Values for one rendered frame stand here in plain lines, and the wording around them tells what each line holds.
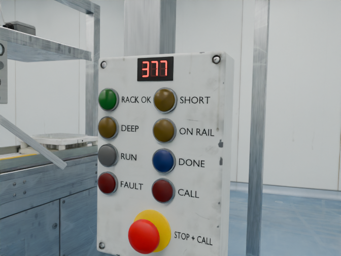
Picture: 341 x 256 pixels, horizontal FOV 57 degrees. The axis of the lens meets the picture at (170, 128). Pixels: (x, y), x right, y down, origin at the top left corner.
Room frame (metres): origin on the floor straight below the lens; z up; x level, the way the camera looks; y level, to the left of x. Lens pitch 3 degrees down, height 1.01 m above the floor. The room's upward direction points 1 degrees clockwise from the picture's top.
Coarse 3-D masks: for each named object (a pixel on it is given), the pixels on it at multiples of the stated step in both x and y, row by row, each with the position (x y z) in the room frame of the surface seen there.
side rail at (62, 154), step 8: (56, 152) 1.19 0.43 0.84; (64, 152) 1.23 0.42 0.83; (72, 152) 1.27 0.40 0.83; (80, 152) 1.31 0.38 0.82; (88, 152) 1.36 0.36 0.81; (0, 160) 0.97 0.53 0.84; (8, 160) 1.00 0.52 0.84; (16, 160) 1.03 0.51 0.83; (24, 160) 1.06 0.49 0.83; (32, 160) 1.09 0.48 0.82; (40, 160) 1.12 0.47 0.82; (48, 160) 1.15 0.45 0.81; (0, 168) 0.97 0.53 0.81; (8, 168) 1.00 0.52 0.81
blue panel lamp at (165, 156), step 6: (162, 150) 0.37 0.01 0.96; (156, 156) 0.37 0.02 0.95; (162, 156) 0.37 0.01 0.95; (168, 156) 0.36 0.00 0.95; (156, 162) 0.37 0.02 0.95; (162, 162) 0.37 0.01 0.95; (168, 162) 0.36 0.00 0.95; (156, 168) 0.37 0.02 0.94; (162, 168) 0.37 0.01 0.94; (168, 168) 0.36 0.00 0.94
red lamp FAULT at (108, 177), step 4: (100, 176) 0.40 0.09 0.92; (104, 176) 0.40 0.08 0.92; (108, 176) 0.40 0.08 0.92; (112, 176) 0.40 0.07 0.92; (100, 180) 0.40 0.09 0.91; (104, 180) 0.40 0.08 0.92; (108, 180) 0.40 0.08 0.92; (112, 180) 0.40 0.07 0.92; (100, 184) 0.40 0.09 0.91; (104, 184) 0.40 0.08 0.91; (108, 184) 0.40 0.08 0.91; (112, 184) 0.40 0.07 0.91; (100, 188) 0.40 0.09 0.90; (104, 188) 0.40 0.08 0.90; (108, 188) 0.40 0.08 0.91; (112, 188) 0.40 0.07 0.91; (104, 192) 0.40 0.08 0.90; (108, 192) 0.40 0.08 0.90
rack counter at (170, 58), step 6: (138, 60) 0.39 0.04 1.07; (144, 60) 0.38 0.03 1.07; (168, 60) 0.37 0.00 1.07; (138, 66) 0.39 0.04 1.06; (168, 66) 0.37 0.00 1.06; (138, 72) 0.39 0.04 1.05; (168, 72) 0.37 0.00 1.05; (138, 78) 0.39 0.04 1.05; (144, 78) 0.38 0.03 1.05; (150, 78) 0.38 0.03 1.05; (156, 78) 0.38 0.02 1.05; (162, 78) 0.37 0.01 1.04; (168, 78) 0.37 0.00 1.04
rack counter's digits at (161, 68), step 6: (150, 60) 0.38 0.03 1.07; (156, 60) 0.38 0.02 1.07; (162, 60) 0.37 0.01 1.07; (144, 66) 0.38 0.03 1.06; (150, 66) 0.38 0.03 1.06; (156, 66) 0.38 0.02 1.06; (162, 66) 0.37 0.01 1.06; (144, 72) 0.38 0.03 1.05; (150, 72) 0.38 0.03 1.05; (156, 72) 0.38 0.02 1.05; (162, 72) 0.37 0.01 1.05
